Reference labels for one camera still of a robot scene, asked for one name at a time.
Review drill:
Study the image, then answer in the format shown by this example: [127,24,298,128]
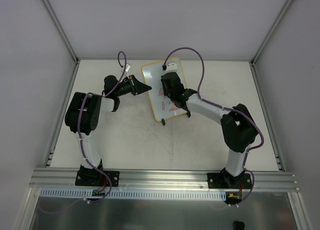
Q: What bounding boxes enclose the yellow framed whiteboard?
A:
[141,57,187,122]

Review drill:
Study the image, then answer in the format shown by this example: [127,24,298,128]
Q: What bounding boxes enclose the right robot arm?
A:
[160,72,258,188]

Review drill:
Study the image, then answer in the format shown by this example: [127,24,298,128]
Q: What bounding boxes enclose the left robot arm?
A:
[64,74,152,185]

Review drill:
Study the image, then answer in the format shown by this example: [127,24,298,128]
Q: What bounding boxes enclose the black object bottom edge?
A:
[233,220,245,230]

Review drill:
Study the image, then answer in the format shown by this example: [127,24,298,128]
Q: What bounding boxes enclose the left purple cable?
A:
[37,49,127,214]

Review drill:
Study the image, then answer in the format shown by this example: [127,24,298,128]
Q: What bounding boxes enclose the purple cable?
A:
[37,49,127,214]
[162,47,265,208]

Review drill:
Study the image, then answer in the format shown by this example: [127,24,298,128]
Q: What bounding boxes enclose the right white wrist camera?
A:
[165,61,181,73]

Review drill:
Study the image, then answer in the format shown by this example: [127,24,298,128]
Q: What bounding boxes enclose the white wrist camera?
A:
[121,63,131,77]
[165,61,181,73]

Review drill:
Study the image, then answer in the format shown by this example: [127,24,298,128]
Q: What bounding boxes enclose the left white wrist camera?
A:
[121,63,131,77]

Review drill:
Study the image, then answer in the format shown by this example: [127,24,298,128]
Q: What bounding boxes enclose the left aluminium frame post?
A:
[36,0,80,65]

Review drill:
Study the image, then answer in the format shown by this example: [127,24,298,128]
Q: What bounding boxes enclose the aluminium frame post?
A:
[36,0,80,65]
[249,0,301,66]

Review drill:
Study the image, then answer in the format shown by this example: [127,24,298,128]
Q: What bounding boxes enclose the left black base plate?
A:
[75,168,120,187]

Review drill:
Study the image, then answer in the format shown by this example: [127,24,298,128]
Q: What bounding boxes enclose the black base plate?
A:
[206,172,253,190]
[75,168,120,187]

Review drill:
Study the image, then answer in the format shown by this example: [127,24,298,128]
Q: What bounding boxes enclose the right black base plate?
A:
[206,172,253,190]

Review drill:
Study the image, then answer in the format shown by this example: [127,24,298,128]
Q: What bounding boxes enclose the white slotted cable duct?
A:
[39,188,227,202]

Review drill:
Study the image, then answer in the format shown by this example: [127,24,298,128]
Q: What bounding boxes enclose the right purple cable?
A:
[162,47,265,208]

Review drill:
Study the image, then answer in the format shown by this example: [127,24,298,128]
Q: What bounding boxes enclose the aluminium mounting rail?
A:
[28,167,301,192]

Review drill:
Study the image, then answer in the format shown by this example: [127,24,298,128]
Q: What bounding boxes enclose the right aluminium frame post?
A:
[249,0,301,66]

